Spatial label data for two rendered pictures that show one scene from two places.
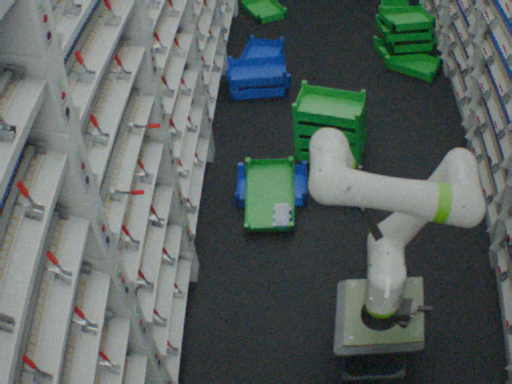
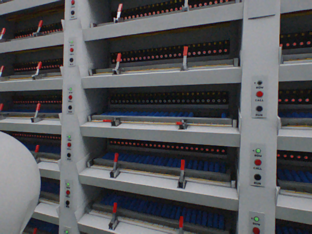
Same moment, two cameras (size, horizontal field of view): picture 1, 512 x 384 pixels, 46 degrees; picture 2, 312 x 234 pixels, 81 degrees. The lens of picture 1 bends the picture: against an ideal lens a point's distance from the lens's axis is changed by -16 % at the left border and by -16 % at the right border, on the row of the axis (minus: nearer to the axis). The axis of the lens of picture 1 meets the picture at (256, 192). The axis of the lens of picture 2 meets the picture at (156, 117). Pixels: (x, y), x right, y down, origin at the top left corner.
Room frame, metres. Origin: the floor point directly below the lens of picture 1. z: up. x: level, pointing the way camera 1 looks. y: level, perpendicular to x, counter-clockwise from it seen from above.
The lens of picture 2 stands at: (1.58, -0.32, 0.98)
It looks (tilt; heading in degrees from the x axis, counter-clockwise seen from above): 0 degrees down; 102
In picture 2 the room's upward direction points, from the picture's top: 1 degrees clockwise
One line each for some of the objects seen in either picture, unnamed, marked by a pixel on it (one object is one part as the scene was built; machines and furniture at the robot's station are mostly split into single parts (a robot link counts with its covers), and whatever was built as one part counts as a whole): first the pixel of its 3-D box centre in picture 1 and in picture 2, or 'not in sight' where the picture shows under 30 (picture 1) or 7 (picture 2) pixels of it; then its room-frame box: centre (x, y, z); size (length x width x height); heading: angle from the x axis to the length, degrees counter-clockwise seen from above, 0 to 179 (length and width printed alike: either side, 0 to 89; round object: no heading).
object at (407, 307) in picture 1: (397, 309); not in sight; (1.23, -0.42, 0.32); 0.26 x 0.15 x 0.06; 72
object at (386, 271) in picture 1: (385, 284); not in sight; (1.26, -0.37, 0.45); 0.16 x 0.13 x 0.19; 170
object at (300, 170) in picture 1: (272, 184); not in sight; (2.19, -0.07, 0.04); 0.30 x 0.20 x 0.08; 82
